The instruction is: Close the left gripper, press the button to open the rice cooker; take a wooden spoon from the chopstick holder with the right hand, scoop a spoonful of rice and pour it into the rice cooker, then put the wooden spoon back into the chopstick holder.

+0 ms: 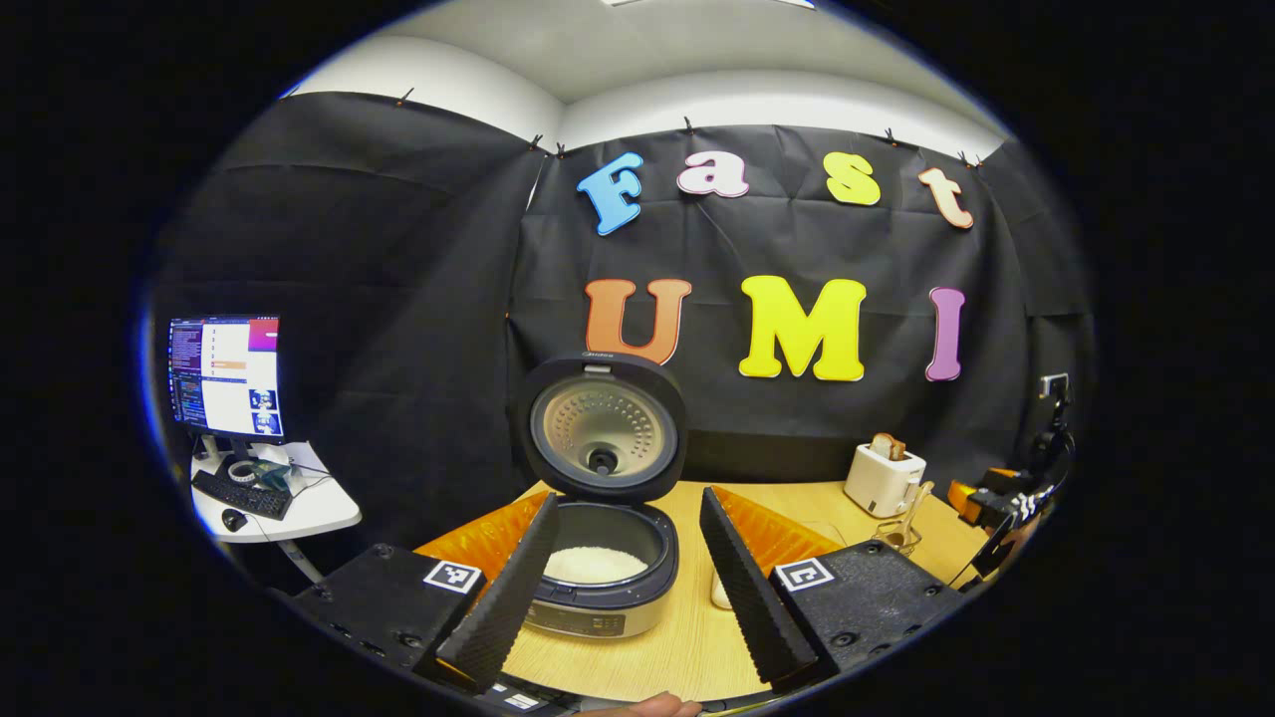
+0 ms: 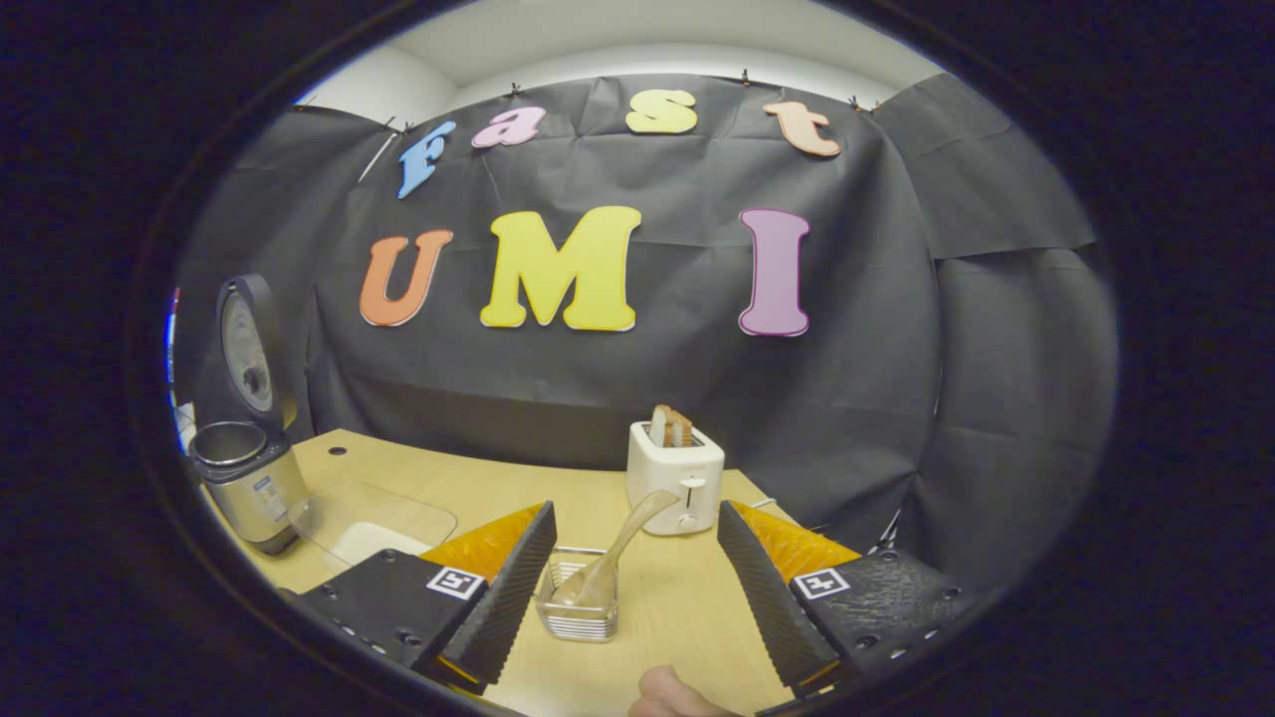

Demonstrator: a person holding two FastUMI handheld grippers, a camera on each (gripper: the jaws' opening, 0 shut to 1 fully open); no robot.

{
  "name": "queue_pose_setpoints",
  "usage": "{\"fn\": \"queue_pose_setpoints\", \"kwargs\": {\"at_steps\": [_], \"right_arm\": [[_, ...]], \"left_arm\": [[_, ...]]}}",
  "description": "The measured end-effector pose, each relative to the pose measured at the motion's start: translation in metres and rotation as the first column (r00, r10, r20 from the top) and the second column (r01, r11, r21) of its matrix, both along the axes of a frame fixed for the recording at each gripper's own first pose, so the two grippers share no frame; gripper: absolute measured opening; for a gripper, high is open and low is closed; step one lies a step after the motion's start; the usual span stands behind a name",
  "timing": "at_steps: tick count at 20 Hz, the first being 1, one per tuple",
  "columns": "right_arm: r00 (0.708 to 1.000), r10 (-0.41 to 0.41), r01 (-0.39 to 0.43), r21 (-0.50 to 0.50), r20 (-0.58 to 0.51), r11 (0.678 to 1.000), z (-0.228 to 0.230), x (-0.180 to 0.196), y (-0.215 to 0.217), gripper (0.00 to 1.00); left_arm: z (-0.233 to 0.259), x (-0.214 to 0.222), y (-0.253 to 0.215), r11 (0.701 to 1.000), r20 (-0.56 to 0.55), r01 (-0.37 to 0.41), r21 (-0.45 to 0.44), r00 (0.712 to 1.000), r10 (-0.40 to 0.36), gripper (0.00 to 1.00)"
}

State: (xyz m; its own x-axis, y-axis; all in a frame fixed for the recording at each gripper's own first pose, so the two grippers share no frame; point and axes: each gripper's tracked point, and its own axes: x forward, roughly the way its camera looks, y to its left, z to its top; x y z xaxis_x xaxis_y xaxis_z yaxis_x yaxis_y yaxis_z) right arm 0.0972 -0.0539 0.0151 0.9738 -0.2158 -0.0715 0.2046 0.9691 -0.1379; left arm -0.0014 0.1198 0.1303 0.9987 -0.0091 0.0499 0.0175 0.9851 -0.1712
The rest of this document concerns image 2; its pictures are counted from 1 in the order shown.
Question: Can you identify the wooden spoon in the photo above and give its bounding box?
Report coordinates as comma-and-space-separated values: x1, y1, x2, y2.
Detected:
551, 489, 681, 608

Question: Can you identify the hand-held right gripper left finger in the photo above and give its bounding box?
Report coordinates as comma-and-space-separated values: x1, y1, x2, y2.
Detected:
299, 501, 559, 695

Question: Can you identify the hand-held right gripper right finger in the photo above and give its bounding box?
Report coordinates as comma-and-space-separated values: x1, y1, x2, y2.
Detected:
717, 500, 972, 698

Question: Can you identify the white toaster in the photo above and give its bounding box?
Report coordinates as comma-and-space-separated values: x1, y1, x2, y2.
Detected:
627, 420, 726, 537

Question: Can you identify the metal wire chopstick holder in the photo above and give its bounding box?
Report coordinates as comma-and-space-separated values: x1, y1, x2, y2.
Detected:
536, 546, 621, 643

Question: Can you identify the grey silver rice cooker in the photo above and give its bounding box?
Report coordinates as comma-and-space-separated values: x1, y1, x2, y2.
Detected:
187, 274, 312, 556

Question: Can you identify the white rice box clear lid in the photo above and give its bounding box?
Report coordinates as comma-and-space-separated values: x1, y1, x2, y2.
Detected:
289, 478, 459, 571

